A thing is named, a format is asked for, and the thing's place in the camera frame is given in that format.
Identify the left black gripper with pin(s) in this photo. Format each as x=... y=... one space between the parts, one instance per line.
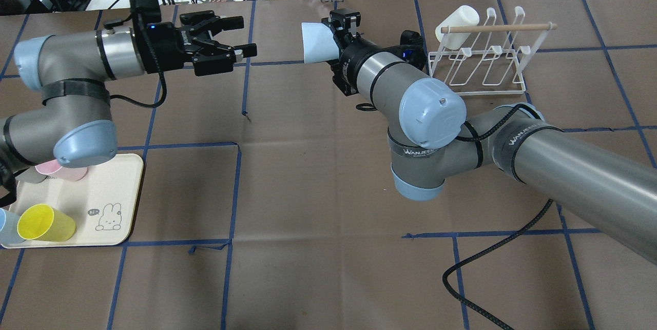
x=163 y=49

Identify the light blue plastic cup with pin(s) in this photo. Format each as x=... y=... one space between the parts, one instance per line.
x=319 y=45

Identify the white wire cup rack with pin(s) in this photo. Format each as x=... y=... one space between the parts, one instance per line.
x=479 y=56

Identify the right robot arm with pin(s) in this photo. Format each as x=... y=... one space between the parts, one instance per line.
x=431 y=139

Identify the pink plastic cup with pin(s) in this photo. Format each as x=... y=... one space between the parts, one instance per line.
x=54 y=170

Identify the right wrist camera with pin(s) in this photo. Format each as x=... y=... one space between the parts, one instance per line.
x=412 y=44

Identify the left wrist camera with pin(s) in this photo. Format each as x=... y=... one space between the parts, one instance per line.
x=145 y=11

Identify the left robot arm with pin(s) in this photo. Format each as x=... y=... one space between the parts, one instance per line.
x=74 y=125

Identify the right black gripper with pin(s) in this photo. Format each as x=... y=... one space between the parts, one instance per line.
x=348 y=63

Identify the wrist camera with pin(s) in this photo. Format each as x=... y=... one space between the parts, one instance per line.
x=412 y=44
x=145 y=11

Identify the grey plastic cup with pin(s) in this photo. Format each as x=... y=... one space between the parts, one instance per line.
x=30 y=175

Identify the yellow plastic cup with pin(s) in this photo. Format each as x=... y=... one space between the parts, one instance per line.
x=42 y=222

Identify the cream plastic tray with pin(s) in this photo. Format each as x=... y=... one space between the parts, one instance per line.
x=102 y=203

